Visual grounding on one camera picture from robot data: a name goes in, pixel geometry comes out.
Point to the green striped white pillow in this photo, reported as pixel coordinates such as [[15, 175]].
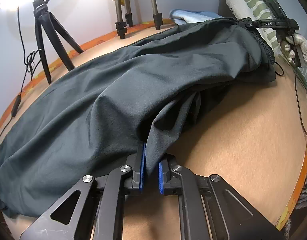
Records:
[[257, 10]]

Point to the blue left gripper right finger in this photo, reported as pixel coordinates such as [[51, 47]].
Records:
[[163, 170]]

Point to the folded light blue cloth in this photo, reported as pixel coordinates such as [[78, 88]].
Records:
[[181, 17]]

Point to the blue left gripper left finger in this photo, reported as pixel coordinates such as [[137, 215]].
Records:
[[142, 167]]

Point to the small black tripod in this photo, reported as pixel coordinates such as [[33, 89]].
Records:
[[47, 22]]

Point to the dark grey pants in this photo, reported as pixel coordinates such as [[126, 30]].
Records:
[[144, 94]]

